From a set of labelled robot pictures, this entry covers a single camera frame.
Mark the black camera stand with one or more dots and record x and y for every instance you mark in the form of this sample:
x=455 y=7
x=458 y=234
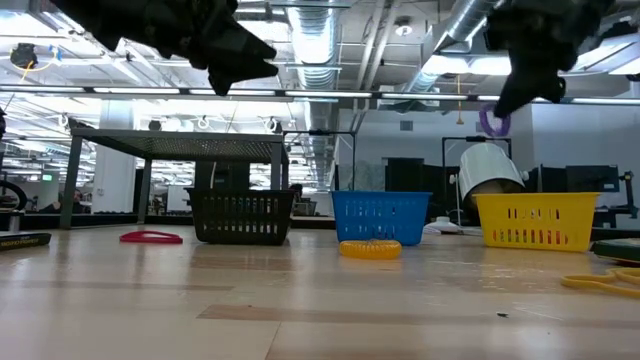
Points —
x=629 y=195

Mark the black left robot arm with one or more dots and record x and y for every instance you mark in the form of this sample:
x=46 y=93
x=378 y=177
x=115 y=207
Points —
x=90 y=15

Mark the grey perforated metal shelf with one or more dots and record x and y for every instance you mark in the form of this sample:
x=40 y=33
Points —
x=175 y=145

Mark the red rubber band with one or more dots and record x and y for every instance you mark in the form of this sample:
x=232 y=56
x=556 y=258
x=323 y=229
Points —
x=150 y=240

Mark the black plastic basket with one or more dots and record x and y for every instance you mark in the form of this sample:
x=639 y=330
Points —
x=240 y=237

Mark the round ceiling sensor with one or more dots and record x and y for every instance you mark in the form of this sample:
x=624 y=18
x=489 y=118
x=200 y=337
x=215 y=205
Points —
x=403 y=29

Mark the purple spiral coil band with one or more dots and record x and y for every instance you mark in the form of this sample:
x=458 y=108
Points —
x=495 y=134

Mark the silver spiral air duct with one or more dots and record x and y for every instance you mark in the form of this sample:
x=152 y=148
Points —
x=470 y=20
x=312 y=30

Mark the yellow green crayon box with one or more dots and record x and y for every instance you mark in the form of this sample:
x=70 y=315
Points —
x=25 y=242
x=620 y=250

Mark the blue plastic basket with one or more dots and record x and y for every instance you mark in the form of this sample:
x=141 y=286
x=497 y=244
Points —
x=380 y=197

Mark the person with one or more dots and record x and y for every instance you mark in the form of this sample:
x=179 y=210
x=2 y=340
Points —
x=75 y=202

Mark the yellow plastic basket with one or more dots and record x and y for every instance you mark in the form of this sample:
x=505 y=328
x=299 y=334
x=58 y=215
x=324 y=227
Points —
x=535 y=202

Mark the black background monitor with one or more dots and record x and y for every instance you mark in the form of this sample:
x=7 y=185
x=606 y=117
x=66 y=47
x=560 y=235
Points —
x=590 y=179

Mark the yellow spiral coil band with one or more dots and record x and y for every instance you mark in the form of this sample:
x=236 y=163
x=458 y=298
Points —
x=370 y=250

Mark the long overhead light bar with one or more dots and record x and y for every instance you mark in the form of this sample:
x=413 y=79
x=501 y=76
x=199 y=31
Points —
x=425 y=96

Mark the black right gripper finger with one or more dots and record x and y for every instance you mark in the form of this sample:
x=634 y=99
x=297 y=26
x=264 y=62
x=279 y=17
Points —
x=515 y=80
x=545 y=80

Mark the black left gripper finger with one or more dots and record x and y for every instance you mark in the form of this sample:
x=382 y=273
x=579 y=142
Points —
x=245 y=47
x=235 y=70

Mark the black background rig frame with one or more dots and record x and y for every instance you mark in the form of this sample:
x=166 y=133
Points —
x=320 y=133
x=475 y=138

